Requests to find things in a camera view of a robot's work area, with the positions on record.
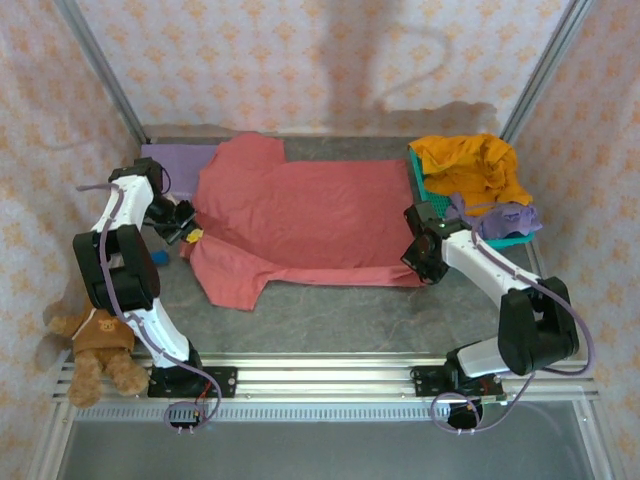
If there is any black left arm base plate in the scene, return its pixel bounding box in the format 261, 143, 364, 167
147, 366, 239, 400

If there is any crumpled orange t-shirt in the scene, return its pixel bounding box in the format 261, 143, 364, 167
408, 132, 534, 217

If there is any teal plastic basket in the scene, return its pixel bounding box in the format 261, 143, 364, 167
408, 149, 544, 251

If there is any aluminium frame post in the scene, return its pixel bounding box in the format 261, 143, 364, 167
52, 0, 151, 146
499, 0, 596, 144

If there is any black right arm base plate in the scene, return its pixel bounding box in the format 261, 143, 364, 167
412, 364, 503, 399

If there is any aluminium mounting rail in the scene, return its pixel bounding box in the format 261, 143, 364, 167
52, 352, 599, 404

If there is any slotted grey cable duct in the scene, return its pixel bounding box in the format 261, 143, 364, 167
72, 402, 504, 422

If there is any folded purple t-shirt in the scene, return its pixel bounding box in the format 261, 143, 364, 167
139, 143, 224, 199

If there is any brown teddy bear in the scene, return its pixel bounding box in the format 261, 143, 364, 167
47, 299, 151, 409

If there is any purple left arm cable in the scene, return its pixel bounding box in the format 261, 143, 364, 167
76, 167, 224, 435

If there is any red t-shirt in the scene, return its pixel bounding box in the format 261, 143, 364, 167
179, 132, 426, 312

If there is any crumpled purple t-shirt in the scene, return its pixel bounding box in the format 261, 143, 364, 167
444, 193, 544, 241

